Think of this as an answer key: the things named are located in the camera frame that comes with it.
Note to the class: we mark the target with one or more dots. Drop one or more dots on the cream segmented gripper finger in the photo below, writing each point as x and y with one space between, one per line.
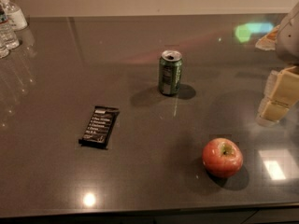
281 93

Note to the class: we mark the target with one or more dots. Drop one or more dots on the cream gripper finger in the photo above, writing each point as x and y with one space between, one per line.
268 41

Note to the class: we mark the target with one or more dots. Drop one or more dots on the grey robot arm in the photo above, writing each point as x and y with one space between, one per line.
287 44

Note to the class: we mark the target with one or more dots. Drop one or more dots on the red apple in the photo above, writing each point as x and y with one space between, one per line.
222 157

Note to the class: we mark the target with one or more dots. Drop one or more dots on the green soda can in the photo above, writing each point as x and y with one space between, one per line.
170 69

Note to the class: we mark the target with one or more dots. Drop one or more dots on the black snack bar wrapper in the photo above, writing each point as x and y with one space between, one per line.
100 127

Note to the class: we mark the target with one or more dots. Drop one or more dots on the white hand sanitizer bottle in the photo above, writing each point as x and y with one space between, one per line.
14 15

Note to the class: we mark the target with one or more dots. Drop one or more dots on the clear plastic water bottle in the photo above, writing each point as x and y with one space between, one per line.
6 32

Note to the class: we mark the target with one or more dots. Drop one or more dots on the clear water bottle at edge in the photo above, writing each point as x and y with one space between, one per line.
3 49

